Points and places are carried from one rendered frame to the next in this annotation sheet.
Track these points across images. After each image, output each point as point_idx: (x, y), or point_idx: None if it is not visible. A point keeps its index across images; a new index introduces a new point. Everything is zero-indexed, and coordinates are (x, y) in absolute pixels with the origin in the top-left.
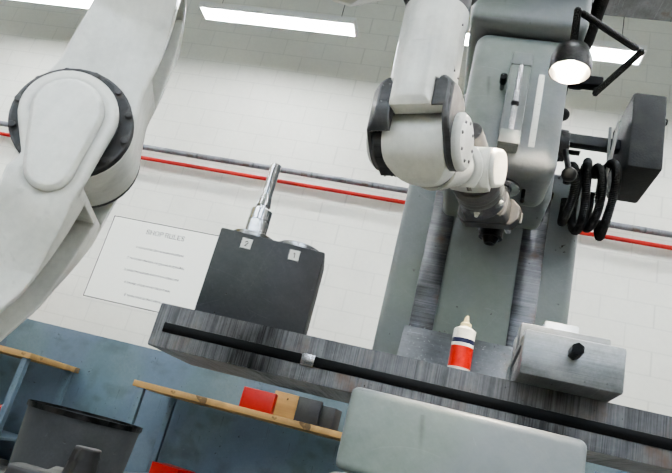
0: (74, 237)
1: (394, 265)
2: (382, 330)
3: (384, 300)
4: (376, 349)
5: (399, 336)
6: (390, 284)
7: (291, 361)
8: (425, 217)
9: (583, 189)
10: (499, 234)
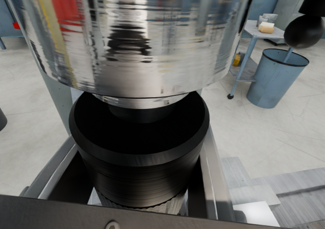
0: None
1: (15, 12)
2: (51, 87)
3: (34, 58)
4: (55, 102)
5: (69, 88)
6: (27, 39)
7: None
8: None
9: None
10: (176, 214)
